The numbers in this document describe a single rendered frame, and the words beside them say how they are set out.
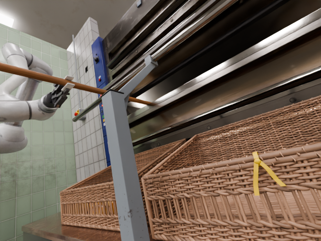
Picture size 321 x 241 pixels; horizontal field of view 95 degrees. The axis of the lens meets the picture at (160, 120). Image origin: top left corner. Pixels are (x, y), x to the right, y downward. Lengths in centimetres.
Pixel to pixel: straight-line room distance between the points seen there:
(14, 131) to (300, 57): 173
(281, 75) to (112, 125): 72
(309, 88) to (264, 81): 15
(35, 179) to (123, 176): 164
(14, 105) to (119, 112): 71
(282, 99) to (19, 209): 203
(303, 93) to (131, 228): 76
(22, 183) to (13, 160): 22
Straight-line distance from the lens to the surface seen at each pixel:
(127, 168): 34
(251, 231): 35
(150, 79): 117
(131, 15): 160
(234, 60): 89
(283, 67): 85
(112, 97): 38
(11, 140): 151
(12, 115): 100
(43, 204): 195
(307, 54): 88
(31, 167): 194
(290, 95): 82
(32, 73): 77
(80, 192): 78
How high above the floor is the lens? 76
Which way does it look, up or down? 15 degrees up
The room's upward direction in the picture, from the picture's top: 14 degrees counter-clockwise
